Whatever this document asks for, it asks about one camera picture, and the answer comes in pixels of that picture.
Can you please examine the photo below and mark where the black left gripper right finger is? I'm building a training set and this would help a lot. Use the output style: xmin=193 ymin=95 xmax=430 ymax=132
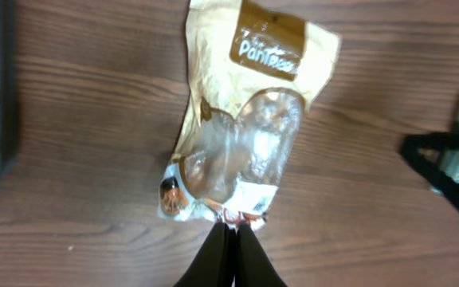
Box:
xmin=235 ymin=222 xmax=286 ymax=287

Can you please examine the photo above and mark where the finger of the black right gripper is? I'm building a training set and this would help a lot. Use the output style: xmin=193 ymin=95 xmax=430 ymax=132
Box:
xmin=398 ymin=132 xmax=459 ymax=211

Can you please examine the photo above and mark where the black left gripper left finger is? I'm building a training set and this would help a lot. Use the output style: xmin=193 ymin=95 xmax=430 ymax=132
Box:
xmin=174 ymin=222 xmax=236 ymax=287

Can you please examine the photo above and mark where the brown snack bag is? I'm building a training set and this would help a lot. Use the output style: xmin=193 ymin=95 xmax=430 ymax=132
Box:
xmin=158 ymin=0 xmax=341 ymax=229

